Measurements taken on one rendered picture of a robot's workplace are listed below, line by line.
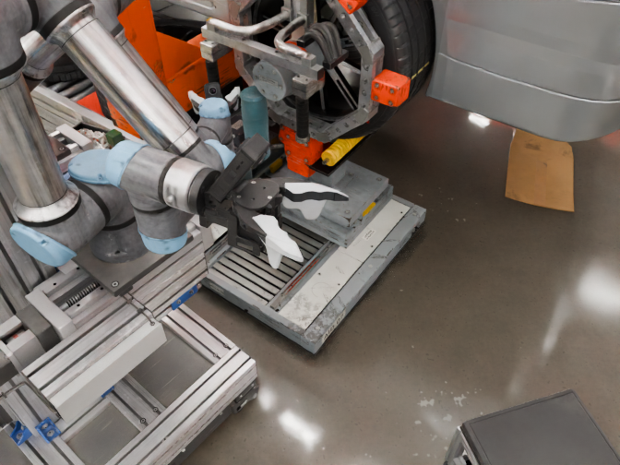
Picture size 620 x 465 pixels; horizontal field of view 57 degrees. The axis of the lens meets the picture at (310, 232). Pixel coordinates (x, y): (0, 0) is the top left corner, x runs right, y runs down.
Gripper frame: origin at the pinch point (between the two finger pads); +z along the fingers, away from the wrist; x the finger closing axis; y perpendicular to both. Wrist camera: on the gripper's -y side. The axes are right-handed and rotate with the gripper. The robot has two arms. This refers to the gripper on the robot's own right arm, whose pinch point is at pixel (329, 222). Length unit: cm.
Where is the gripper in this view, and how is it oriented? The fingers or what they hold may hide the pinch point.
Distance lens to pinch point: 76.2
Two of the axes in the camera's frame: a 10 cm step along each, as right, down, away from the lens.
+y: -0.7, 7.7, 6.3
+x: -4.3, 5.5, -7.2
